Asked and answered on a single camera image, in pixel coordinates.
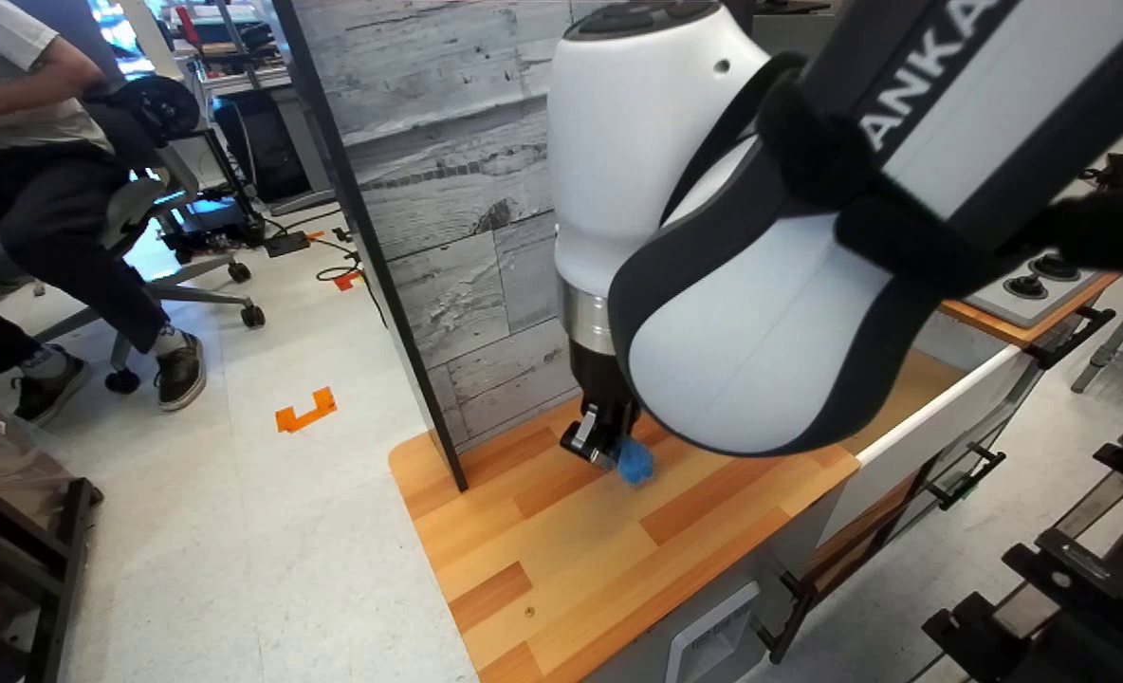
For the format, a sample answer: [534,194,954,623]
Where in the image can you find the seated person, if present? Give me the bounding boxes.
[0,0,211,430]

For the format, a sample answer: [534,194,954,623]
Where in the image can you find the black office chair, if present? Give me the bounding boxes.
[0,71,273,398]

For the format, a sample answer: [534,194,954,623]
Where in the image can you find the black metal stand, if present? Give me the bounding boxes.
[919,418,1123,683]

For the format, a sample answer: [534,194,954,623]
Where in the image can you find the orange floor tape mark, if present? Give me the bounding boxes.
[268,382,343,439]

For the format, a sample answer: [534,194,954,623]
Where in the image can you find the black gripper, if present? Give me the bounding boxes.
[558,338,650,478]

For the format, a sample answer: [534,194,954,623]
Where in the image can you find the wooden toy kitchen counter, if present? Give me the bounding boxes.
[385,252,1123,683]

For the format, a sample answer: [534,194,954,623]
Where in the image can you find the black cabinet handle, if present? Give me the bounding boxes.
[1023,304,1121,372]
[755,570,818,668]
[923,439,1011,513]

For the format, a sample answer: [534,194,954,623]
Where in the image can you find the stone pattern divider panel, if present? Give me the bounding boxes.
[268,0,618,496]

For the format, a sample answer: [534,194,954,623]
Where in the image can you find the dark wooden shelf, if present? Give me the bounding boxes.
[0,391,105,683]

